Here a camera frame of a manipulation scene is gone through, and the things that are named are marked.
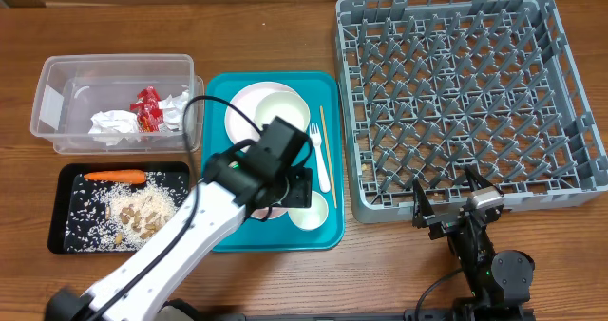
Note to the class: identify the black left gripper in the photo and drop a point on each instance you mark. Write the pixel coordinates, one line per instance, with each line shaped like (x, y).
(303, 179)

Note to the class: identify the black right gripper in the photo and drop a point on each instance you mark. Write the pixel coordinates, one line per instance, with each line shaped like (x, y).
(447, 221)

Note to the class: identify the white small cup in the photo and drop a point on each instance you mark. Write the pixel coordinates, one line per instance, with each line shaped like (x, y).
(311, 218)

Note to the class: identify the bowl with food scraps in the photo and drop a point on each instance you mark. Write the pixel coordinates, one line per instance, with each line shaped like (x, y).
(273, 213)

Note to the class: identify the white napkin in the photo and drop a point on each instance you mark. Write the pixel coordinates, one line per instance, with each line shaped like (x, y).
(172, 111)

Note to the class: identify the red snack wrapper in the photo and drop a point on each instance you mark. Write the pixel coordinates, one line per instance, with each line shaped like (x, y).
(148, 114)

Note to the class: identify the orange carrot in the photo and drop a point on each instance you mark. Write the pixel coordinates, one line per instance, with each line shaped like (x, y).
(119, 176)

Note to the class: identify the white tissue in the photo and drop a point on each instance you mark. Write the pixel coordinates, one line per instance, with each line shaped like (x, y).
(113, 126)

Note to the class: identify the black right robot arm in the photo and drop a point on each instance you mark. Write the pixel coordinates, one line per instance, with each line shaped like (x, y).
(499, 281)

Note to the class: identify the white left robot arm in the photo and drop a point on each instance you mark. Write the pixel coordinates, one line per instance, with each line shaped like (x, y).
(249, 175)

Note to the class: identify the white plastic fork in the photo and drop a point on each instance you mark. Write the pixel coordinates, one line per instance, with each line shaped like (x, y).
(322, 173)

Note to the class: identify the teal plastic tray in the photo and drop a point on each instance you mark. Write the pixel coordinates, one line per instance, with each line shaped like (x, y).
(280, 234)

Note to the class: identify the pink plate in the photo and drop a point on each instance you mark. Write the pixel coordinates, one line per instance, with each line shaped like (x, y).
(246, 100)

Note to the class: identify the wooden chopstick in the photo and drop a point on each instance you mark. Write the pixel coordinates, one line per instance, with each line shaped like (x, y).
(329, 155)

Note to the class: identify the cream bowl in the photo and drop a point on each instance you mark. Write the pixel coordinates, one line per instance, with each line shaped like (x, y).
(286, 105)

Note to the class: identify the grey dish rack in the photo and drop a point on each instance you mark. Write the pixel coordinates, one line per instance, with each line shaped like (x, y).
(429, 87)

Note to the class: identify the black tray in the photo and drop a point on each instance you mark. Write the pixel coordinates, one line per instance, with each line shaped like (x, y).
(57, 207)

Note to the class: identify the spilled rice and peanuts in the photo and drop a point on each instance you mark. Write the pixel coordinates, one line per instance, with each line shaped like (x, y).
(138, 216)

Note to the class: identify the clear plastic bin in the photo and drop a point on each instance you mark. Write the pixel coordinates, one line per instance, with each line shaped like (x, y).
(72, 88)

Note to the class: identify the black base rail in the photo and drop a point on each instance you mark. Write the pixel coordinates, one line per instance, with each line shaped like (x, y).
(309, 317)

